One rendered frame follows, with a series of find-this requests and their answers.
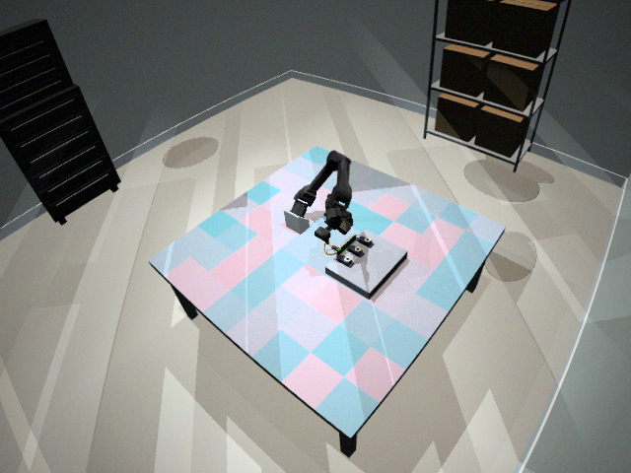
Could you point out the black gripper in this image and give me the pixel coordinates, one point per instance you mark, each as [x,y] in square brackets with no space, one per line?
[324,233]

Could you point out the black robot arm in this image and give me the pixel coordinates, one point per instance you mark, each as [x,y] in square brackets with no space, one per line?
[342,192]

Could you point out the black pin header strip with gold pins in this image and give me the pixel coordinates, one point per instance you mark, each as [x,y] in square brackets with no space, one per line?
[346,245]

